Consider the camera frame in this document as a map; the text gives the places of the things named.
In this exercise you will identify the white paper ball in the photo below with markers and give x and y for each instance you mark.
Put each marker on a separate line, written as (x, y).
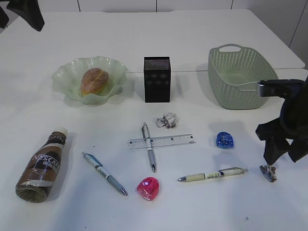
(168, 120)

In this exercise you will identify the Nescafe coffee bottle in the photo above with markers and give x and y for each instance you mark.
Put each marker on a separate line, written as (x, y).
(38, 177)

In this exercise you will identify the sugared bread roll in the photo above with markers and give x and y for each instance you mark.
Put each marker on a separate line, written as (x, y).
(93, 81)

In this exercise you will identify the black mesh pen holder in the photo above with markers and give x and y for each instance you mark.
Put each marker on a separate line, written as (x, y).
(157, 79)

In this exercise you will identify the cream ballpoint pen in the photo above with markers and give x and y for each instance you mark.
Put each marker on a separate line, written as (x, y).
(219, 174)

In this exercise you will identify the pink pencil sharpener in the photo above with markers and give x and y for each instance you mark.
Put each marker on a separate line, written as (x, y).
(148, 188)

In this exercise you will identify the blue pencil sharpener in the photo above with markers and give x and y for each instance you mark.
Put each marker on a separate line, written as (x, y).
(224, 140)

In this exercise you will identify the green woven plastic basket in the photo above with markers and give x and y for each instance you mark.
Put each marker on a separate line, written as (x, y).
(234, 72)

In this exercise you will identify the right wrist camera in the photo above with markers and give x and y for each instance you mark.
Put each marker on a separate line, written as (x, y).
(283, 88)

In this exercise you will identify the clear plastic ruler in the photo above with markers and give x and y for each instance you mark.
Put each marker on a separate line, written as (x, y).
(157, 142)

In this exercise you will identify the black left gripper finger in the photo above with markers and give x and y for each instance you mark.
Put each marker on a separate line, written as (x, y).
(4, 19)
(29, 10)

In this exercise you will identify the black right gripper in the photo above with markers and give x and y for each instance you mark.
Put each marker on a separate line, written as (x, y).
(292, 123)

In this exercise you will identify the blue grey ballpoint pen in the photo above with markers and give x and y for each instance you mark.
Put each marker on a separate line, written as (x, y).
(97, 165)

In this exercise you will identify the green ruffled glass plate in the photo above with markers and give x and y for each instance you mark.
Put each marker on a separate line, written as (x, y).
(67, 78)

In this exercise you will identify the grey pen on ruler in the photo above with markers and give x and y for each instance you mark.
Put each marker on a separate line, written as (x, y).
(150, 151)

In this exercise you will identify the dark paper scrap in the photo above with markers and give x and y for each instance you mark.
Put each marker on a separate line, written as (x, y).
(269, 172)

